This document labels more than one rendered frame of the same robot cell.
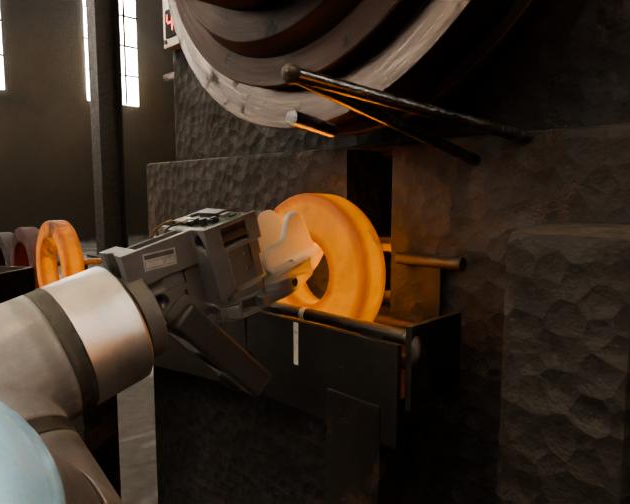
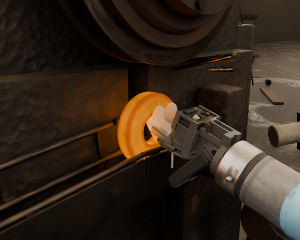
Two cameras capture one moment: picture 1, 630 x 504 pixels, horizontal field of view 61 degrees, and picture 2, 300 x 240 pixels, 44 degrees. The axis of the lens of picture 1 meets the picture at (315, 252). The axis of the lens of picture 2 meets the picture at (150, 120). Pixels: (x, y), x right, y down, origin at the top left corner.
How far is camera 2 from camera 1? 0.94 m
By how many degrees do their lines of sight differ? 88
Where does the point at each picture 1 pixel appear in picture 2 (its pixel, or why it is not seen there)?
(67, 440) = not seen: hidden behind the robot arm
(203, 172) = (0, 94)
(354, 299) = not seen: hidden behind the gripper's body
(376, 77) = (199, 46)
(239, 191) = (48, 102)
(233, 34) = (171, 23)
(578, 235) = (237, 90)
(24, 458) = not seen: outside the picture
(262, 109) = (153, 55)
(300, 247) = (170, 117)
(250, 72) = (161, 39)
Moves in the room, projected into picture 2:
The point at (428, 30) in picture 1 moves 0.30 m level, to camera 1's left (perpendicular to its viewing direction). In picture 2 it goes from (213, 34) to (247, 45)
